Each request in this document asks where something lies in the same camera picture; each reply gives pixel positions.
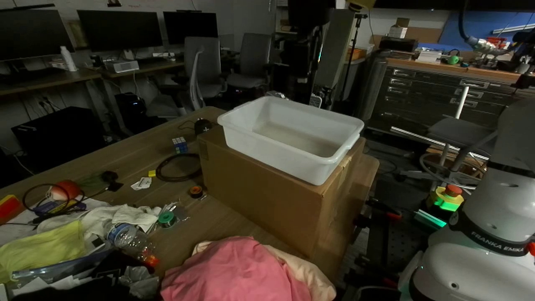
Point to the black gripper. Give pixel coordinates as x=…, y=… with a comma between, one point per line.
x=309, y=13

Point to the peach cloth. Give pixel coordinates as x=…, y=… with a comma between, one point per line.
x=319, y=282

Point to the pink cloth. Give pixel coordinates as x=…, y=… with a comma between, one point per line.
x=235, y=274

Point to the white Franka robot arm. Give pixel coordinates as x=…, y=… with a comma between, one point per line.
x=491, y=262

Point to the small brown cardboard box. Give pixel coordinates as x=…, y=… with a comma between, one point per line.
x=421, y=34

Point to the white projector box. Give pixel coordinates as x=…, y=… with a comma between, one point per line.
x=127, y=68

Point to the large brown cardboard box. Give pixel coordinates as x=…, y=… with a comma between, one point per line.
x=262, y=202

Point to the yellow paper tag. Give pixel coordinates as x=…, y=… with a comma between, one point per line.
x=362, y=4

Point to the black light stand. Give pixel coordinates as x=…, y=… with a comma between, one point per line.
x=352, y=56

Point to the grey office chair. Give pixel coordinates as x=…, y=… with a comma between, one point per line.
x=254, y=56

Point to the black computer monitor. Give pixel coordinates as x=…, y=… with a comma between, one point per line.
x=35, y=34
x=120, y=31
x=190, y=28

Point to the white paper stack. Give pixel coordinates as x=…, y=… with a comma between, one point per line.
x=429, y=56

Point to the black tool cabinet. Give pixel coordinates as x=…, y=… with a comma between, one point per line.
x=419, y=101

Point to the white plastic bin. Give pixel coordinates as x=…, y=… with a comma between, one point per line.
x=290, y=161

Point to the green desk gadget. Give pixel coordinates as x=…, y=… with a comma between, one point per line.
x=454, y=58

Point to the small black round object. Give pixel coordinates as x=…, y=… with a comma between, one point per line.
x=203, y=128

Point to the Rubik's cube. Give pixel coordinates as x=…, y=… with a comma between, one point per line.
x=180, y=145

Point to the red tool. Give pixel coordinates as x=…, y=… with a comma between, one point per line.
x=496, y=43

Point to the black flat stand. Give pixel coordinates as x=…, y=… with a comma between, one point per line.
x=458, y=131

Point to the blue panel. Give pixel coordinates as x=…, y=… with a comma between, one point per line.
x=503, y=23

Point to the small orange tape roll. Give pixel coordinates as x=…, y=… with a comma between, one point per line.
x=197, y=192

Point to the small yellow block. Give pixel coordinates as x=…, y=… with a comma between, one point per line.
x=152, y=173

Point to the red emergency stop button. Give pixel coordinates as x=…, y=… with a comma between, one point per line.
x=449, y=195

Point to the black clamp stand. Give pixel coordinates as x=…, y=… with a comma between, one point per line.
x=382, y=235

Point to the white paper tag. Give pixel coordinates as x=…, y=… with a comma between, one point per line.
x=142, y=185

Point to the green bar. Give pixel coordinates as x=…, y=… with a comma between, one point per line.
x=431, y=218

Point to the white plastic bottle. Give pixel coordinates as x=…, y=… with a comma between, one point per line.
x=68, y=61

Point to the small green toy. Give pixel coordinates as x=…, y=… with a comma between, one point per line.
x=168, y=218

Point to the small black gadget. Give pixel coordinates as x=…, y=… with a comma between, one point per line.
x=111, y=178

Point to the long wooden office desk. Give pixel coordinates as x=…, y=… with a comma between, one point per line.
x=45, y=81

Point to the white cloth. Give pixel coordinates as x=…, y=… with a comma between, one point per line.
x=123, y=215

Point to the clear plastic bottle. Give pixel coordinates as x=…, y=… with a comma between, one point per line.
x=127, y=237

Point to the small orange object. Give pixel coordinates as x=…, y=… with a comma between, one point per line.
x=152, y=262

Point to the white crumpled paper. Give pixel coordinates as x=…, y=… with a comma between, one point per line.
x=140, y=282

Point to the red and yellow block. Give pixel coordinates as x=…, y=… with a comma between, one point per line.
x=11, y=208

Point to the yellow-green towel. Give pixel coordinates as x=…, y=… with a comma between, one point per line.
x=40, y=248

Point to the clear plastic bag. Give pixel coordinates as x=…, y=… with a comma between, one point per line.
x=56, y=274

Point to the grey chair white frame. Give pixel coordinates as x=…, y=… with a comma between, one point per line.
x=203, y=61

